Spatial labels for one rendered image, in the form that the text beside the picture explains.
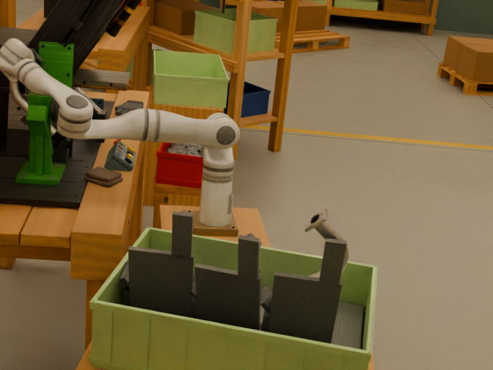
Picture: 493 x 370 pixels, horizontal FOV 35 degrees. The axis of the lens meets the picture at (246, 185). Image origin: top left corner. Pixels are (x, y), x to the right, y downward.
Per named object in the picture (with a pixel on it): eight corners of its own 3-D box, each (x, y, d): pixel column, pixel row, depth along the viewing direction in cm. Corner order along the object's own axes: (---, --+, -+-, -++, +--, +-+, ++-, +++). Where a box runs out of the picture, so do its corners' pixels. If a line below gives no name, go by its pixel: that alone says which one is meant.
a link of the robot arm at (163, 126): (146, 145, 218) (141, 136, 227) (238, 152, 226) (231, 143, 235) (150, 113, 215) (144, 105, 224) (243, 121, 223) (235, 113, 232)
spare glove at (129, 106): (121, 103, 332) (121, 98, 331) (145, 106, 332) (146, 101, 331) (109, 117, 314) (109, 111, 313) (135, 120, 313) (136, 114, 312)
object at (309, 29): (303, 34, 1015) (307, -1, 999) (348, 48, 961) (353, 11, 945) (232, 40, 939) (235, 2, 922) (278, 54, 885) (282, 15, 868)
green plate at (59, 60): (73, 106, 272) (76, 45, 270) (70, 106, 264) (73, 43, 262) (40, 103, 271) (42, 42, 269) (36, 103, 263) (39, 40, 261)
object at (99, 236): (148, 122, 361) (150, 91, 355) (119, 282, 222) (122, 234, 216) (117, 120, 359) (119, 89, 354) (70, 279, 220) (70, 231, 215)
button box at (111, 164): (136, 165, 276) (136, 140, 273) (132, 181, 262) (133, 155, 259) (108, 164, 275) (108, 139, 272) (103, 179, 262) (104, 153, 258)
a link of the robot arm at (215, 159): (203, 110, 231) (199, 166, 236) (210, 118, 222) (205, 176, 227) (233, 111, 233) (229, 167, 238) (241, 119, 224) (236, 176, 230)
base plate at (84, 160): (114, 106, 336) (114, 100, 335) (80, 208, 234) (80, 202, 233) (15, 98, 332) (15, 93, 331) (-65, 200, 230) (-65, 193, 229)
